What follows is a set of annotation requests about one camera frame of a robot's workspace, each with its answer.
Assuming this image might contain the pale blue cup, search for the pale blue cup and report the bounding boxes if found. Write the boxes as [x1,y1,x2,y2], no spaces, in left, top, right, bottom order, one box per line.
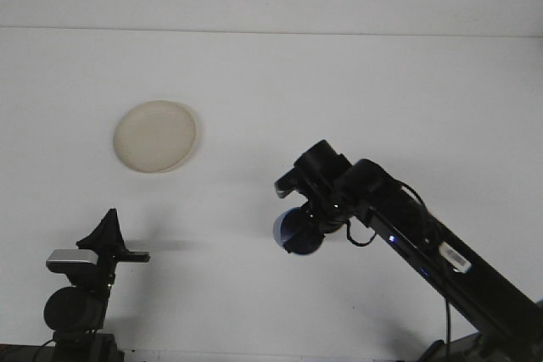
[273,207,327,258]

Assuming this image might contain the pale round plate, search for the pale round plate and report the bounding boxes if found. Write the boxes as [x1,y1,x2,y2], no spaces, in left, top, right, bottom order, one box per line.
[112,100,198,175]

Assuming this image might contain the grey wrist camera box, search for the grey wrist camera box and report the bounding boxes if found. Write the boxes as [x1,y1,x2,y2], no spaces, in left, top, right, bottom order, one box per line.
[274,166,306,200]
[46,248,101,283]

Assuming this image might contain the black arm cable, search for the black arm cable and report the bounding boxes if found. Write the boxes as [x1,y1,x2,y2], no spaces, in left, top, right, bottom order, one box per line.
[344,181,453,348]
[36,337,57,361]

